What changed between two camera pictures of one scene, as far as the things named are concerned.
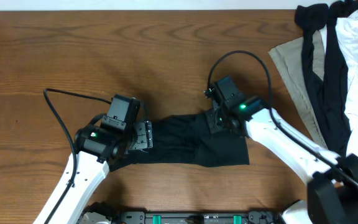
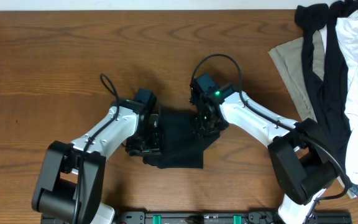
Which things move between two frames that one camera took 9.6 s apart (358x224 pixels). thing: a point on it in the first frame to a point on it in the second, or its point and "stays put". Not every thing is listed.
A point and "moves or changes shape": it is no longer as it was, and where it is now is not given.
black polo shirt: [188, 140] moves or changes shape
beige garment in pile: [288, 58] stays put
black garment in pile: [328, 94] stays put
